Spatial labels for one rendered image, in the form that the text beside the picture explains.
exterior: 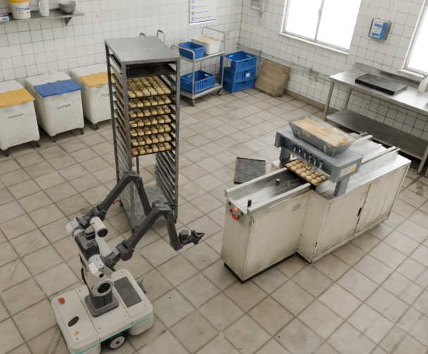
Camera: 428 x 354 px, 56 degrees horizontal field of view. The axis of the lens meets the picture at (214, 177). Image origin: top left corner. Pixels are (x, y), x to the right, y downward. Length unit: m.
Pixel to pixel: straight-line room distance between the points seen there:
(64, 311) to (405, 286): 3.03
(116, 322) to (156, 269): 0.84
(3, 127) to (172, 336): 3.45
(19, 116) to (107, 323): 3.24
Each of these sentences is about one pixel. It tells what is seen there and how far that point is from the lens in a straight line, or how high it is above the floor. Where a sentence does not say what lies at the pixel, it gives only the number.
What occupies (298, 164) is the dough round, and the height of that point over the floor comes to 0.90.
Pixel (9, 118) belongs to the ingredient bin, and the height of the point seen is 0.53.
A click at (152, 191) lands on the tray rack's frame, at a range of 4.56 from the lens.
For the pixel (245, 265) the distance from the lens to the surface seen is 3.57.
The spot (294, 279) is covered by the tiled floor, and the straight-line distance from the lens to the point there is 3.93.
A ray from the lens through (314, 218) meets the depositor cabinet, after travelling 3.72.
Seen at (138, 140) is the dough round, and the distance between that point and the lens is 3.68.
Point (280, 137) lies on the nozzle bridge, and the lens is 3.73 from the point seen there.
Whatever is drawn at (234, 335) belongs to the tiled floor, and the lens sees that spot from 3.46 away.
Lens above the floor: 2.83
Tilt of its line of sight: 34 degrees down
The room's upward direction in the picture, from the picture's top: 4 degrees clockwise
